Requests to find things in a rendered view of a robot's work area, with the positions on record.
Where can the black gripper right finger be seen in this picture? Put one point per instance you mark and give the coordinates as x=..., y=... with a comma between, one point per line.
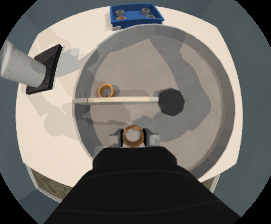
x=150, y=139

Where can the blue crate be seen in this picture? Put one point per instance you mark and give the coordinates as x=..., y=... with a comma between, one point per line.
x=133, y=14

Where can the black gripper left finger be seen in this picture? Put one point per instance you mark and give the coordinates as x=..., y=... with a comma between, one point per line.
x=116, y=140

